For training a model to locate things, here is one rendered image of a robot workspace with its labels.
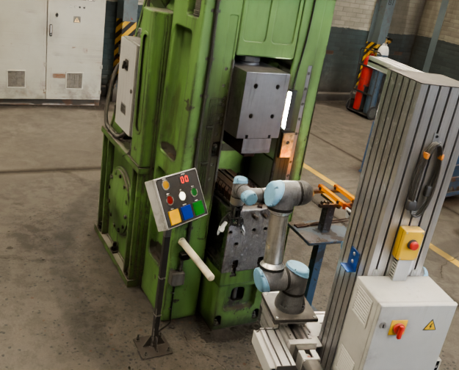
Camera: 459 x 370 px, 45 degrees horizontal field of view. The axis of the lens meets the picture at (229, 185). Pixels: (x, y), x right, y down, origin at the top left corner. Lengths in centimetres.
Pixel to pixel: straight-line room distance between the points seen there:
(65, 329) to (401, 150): 248
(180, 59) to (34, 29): 488
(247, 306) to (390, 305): 184
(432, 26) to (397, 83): 1030
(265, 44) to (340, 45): 810
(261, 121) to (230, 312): 134
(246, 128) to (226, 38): 53
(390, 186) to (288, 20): 154
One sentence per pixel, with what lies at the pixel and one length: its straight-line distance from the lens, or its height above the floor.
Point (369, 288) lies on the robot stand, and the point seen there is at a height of 123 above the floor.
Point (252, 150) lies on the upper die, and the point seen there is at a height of 129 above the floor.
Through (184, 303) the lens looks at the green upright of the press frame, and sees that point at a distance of 388.
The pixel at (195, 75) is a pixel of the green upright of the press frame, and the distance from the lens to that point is 319.
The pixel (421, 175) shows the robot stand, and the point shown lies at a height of 169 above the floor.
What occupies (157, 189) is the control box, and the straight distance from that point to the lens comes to 295.
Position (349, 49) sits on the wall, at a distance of 1160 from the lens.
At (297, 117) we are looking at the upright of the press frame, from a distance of 363.
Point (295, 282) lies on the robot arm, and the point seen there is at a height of 99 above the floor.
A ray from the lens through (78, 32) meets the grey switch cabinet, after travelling 834.
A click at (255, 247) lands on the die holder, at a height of 63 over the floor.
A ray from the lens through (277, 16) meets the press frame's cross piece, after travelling 338.
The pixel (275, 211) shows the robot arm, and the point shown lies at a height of 134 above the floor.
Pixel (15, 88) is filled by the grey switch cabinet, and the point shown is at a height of 25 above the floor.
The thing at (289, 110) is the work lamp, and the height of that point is 151.
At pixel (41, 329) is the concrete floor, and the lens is 380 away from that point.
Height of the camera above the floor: 232
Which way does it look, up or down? 22 degrees down
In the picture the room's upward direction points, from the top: 9 degrees clockwise
